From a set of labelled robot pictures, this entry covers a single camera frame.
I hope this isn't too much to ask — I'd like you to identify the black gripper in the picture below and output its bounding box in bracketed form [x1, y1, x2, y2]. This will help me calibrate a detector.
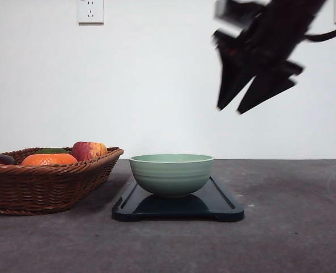
[213, 0, 328, 114]

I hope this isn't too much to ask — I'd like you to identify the light green ceramic bowl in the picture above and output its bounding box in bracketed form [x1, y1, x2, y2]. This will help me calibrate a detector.
[129, 154, 214, 197]

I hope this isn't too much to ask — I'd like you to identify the brown wicker basket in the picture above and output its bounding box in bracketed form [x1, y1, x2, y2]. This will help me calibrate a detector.
[0, 147, 124, 216]

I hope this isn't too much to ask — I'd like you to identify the dark purple plum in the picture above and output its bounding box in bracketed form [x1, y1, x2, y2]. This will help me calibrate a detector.
[0, 154, 15, 166]

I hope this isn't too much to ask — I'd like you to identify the green avocado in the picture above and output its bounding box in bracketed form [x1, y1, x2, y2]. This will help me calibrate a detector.
[35, 148, 68, 154]

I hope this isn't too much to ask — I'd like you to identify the orange tangerine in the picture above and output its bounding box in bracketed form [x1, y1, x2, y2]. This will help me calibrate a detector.
[22, 154, 78, 166]

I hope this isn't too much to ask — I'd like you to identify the dark blue rectangular tray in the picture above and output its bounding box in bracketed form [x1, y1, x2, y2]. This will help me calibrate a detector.
[112, 177, 244, 222]

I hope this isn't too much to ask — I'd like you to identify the red yellow apple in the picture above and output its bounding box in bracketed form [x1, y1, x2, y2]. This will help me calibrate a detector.
[72, 141, 108, 161]

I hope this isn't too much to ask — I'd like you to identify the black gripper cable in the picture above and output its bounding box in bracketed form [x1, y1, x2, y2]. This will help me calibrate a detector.
[305, 30, 336, 42]

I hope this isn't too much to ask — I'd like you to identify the white wall socket left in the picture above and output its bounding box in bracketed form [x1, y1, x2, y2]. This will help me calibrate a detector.
[77, 0, 104, 26]

